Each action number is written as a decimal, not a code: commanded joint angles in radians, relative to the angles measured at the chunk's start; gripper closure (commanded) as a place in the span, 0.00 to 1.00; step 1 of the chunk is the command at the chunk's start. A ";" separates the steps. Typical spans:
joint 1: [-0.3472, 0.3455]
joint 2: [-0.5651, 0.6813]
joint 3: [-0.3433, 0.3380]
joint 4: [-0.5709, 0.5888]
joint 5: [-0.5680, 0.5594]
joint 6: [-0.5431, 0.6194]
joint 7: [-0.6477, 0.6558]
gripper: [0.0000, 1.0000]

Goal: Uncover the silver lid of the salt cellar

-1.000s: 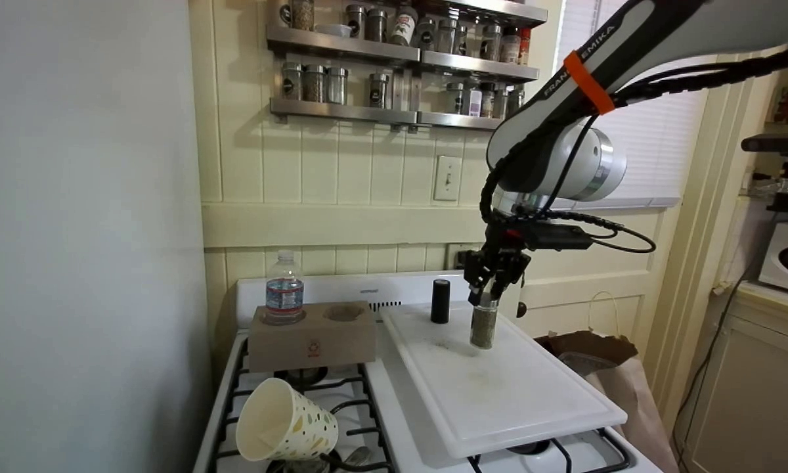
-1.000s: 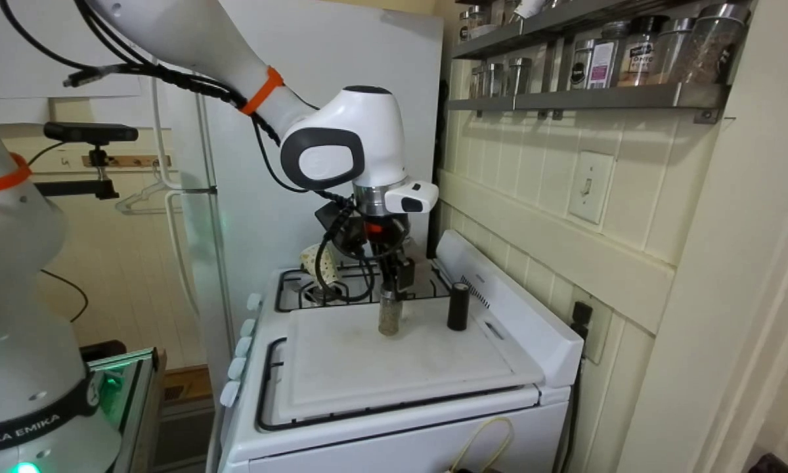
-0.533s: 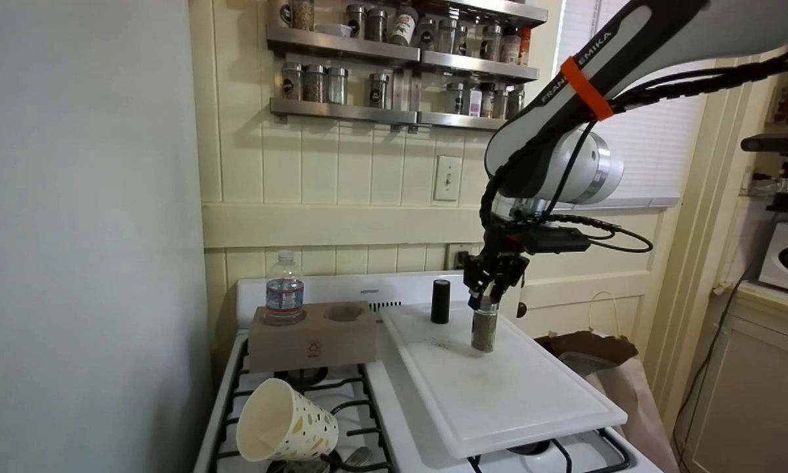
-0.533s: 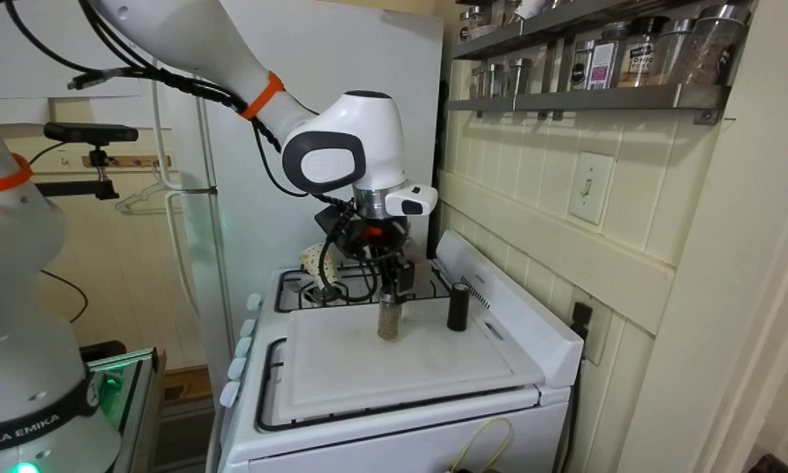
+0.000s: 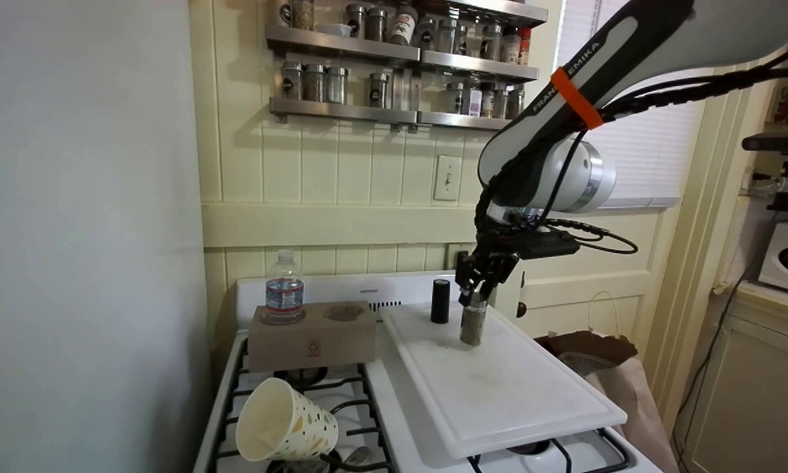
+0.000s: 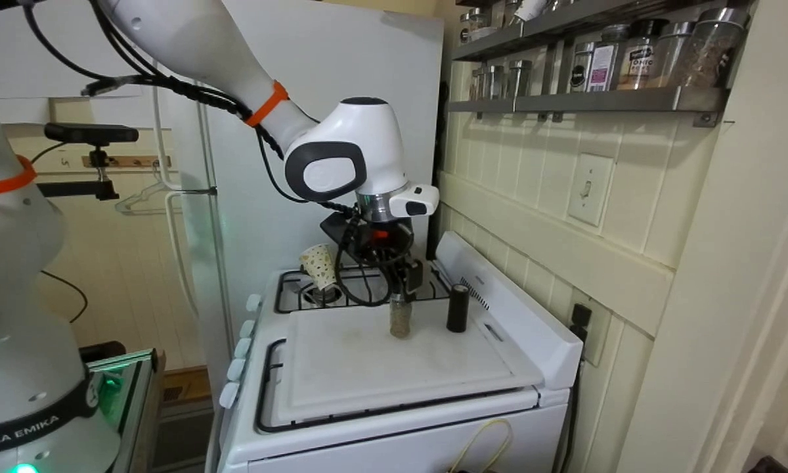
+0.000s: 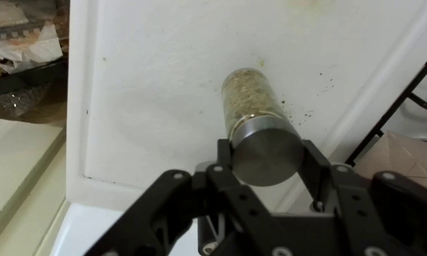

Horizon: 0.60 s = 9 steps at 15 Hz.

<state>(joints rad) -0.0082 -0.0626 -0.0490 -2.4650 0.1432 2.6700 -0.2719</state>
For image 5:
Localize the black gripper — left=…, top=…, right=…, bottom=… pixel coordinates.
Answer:
left=455, top=224, right=526, bottom=311

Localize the glass salt cellar silver lid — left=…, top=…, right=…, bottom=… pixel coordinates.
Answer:
left=458, top=300, right=491, bottom=349

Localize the black cylindrical shaker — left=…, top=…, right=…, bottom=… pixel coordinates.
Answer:
left=428, top=275, right=452, bottom=326

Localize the white plastic cutting board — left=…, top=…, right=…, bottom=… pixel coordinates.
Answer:
left=378, top=300, right=630, bottom=463

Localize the cream panel door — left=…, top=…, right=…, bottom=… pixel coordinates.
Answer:
left=496, top=205, right=692, bottom=351

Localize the white gas stove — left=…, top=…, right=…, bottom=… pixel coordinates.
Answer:
left=192, top=271, right=667, bottom=473

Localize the black stove burner grate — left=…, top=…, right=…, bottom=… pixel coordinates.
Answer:
left=213, top=362, right=396, bottom=473

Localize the brown paper bag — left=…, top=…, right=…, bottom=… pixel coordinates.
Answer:
left=534, top=328, right=680, bottom=473

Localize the brown cardboard cup carrier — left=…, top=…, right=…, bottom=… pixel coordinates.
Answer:
left=245, top=300, right=382, bottom=375

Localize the glass spice jar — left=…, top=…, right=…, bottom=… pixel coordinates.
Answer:
left=346, top=2, right=368, bottom=39
left=505, top=85, right=526, bottom=120
left=363, top=4, right=389, bottom=45
left=484, top=81, right=506, bottom=120
left=303, top=62, right=329, bottom=106
left=366, top=67, right=393, bottom=112
left=278, top=61, right=304, bottom=102
left=322, top=62, right=350, bottom=107

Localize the clear plastic water bottle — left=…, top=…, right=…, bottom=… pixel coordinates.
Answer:
left=262, top=249, right=307, bottom=326

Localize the spice jar with pale label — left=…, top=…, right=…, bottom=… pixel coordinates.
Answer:
left=462, top=79, right=485, bottom=117

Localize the white cutting board mat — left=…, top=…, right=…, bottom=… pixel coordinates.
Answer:
left=467, top=427, right=642, bottom=473

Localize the white window blind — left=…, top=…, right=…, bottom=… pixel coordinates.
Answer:
left=554, top=0, right=707, bottom=211

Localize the dark bottle with label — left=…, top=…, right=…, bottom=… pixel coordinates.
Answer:
left=386, top=2, right=421, bottom=46

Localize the cream side cabinet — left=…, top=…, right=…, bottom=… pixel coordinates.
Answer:
left=673, top=279, right=788, bottom=473

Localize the white refrigerator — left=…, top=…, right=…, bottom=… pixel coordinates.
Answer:
left=0, top=0, right=213, bottom=473

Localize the wall outlet with black plug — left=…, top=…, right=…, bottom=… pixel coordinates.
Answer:
left=443, top=242, right=472, bottom=275

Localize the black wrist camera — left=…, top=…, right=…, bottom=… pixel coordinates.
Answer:
left=509, top=229, right=584, bottom=261

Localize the cream wall light switch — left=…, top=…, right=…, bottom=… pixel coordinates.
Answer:
left=433, top=153, right=464, bottom=205

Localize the steel wall spice rack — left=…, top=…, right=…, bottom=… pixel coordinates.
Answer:
left=262, top=0, right=551, bottom=133

